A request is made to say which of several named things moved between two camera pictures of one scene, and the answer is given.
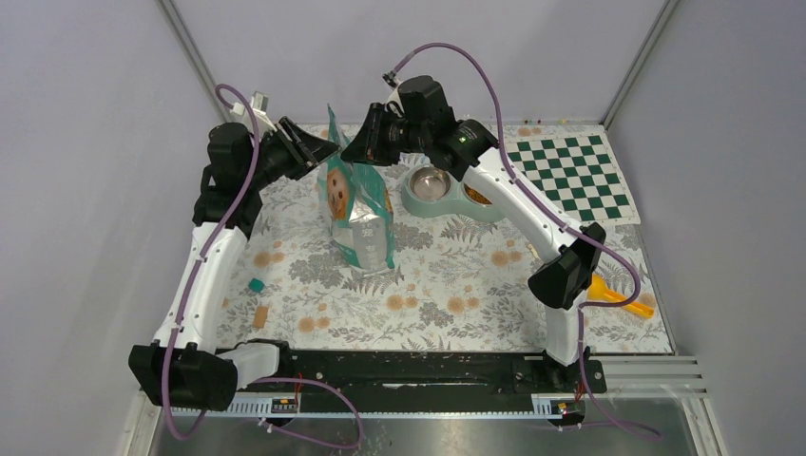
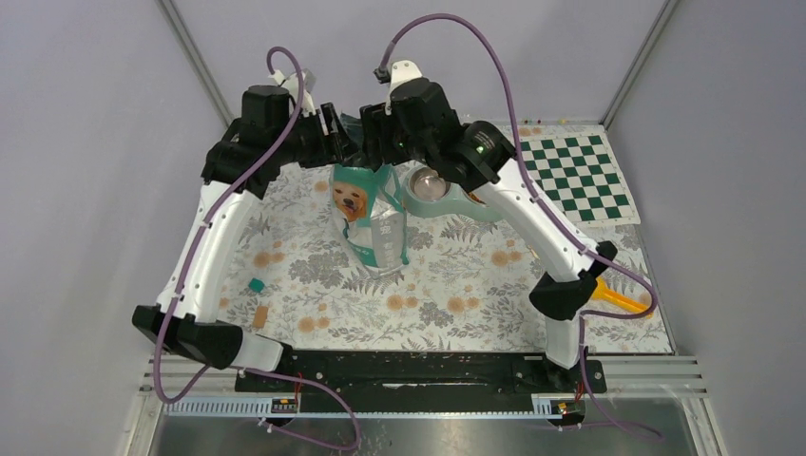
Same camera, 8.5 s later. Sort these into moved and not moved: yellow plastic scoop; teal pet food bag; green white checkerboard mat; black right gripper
Moved: teal pet food bag
Not moved: black right gripper; green white checkerboard mat; yellow plastic scoop
